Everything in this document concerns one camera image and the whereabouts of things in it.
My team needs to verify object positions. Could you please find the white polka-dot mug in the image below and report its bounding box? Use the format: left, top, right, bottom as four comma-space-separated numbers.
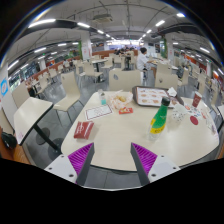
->
172, 103, 188, 123

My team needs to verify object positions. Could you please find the white neighbouring table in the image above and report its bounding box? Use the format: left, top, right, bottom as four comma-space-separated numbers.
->
13, 96, 63, 154
216, 104, 224, 129

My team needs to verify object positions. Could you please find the group of beige chairs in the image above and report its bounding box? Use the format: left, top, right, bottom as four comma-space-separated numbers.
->
11, 49, 223, 116

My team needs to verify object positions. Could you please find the small teal sanitizer bottle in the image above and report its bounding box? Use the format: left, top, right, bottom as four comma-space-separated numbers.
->
97, 88, 108, 106

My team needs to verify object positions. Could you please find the brown food tray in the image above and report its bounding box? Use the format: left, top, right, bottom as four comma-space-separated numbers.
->
132, 85, 184, 109

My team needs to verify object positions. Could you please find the printed sticker sheet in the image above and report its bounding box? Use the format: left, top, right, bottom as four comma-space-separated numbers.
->
184, 103, 218, 134

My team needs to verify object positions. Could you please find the group of ceiling lights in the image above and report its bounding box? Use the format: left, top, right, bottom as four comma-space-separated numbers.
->
6, 12, 214, 73

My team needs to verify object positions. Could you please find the white paper napkin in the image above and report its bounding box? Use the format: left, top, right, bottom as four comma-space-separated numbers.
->
166, 86, 178, 98

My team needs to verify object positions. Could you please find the ceiling air conditioner unit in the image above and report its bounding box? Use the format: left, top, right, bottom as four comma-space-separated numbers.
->
92, 13, 114, 24

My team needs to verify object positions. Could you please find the red paper cup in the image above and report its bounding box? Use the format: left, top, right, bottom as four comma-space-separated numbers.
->
192, 91, 203, 108

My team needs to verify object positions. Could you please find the black bag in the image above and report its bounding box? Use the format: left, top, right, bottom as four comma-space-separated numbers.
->
0, 130, 18, 150

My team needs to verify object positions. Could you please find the clear plastic food bag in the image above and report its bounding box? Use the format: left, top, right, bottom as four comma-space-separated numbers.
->
106, 90, 134, 110

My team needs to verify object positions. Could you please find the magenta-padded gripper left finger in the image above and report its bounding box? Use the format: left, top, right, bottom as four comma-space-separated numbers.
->
44, 142, 95, 186

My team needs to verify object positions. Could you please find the green drink bottle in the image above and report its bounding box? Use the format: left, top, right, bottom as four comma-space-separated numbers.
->
148, 96, 171, 141

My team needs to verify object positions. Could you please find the red sauce packet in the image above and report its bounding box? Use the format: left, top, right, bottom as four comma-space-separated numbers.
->
118, 107, 134, 115

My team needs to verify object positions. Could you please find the white card with red border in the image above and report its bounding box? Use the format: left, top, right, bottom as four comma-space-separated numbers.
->
84, 104, 114, 121

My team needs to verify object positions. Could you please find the person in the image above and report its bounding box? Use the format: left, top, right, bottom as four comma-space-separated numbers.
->
136, 47, 149, 73

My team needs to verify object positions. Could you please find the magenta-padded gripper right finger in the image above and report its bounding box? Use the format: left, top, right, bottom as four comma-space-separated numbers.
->
130, 142, 182, 186

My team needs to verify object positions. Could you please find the flat round red coaster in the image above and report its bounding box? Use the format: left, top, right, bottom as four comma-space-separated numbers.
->
189, 115, 200, 126

